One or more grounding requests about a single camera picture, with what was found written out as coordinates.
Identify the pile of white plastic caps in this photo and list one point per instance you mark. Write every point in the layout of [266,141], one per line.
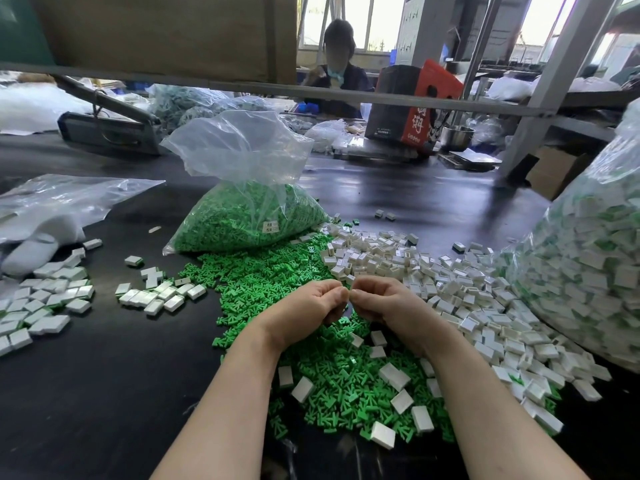
[505,310]

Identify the cardboard box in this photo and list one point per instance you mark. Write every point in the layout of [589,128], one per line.
[558,173]

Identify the black table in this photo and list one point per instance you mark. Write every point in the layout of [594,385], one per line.
[100,410]

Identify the white paper sheets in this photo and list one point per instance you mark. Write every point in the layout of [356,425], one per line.
[470,157]

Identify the person's right forearm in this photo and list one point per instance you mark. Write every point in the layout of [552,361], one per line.
[510,431]

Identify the pile of assembled white pieces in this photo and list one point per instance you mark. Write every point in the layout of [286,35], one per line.
[48,303]

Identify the person's left forearm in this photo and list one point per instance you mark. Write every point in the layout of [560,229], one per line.
[222,431]

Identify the bag of green clips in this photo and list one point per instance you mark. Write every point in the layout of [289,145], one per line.
[250,215]

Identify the person's right hand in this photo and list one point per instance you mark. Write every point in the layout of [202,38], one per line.
[405,307]

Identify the crumpled white plastic bag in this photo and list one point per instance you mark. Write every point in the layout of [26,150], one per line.
[328,135]

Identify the clear bag of pale parts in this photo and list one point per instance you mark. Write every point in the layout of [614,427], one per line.
[198,105]

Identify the brown board panel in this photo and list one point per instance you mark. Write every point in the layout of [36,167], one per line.
[150,35]

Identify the large bag of white caps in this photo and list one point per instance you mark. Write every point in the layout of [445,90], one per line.
[605,260]

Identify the person's left hand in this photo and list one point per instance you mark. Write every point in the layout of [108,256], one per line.
[298,313]

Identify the grey metal shelf frame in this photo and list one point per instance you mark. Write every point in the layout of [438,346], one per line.
[200,85]

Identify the empty clear plastic bag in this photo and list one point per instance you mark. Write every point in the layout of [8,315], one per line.
[65,199]

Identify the black and red box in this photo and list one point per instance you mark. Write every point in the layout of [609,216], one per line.
[408,113]

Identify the metal bowl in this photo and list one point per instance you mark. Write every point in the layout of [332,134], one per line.
[457,137]

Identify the white bags on shelf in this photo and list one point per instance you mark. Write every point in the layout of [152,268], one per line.
[550,88]

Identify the pile of green parts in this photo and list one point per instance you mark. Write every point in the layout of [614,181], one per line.
[240,287]

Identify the white plastic sheet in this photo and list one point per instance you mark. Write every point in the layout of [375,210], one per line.
[40,110]

